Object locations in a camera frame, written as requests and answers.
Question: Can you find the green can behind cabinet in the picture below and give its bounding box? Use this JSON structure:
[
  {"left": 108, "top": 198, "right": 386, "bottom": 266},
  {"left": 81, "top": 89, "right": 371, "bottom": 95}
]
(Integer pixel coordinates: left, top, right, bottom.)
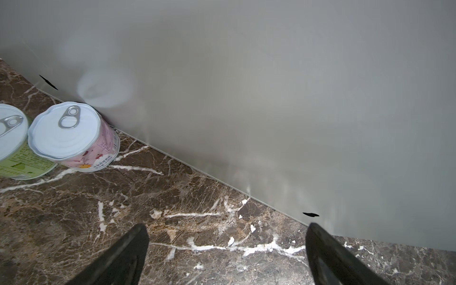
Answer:
[{"left": 1, "top": 104, "right": 57, "bottom": 181}]

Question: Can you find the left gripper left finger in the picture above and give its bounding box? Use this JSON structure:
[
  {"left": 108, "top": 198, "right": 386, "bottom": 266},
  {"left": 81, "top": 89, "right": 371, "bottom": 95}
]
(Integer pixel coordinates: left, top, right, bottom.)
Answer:
[{"left": 67, "top": 223, "right": 149, "bottom": 285}]

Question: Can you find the grey metal cabinet box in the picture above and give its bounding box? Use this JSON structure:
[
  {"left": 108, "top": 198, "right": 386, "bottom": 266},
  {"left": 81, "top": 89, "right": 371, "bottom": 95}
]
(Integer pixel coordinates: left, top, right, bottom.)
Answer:
[{"left": 1, "top": 1, "right": 456, "bottom": 251}]

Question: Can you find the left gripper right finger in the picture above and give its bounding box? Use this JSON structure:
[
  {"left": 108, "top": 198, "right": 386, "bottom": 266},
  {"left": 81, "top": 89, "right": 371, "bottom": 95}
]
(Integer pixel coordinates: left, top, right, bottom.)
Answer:
[{"left": 305, "top": 223, "right": 387, "bottom": 285}]

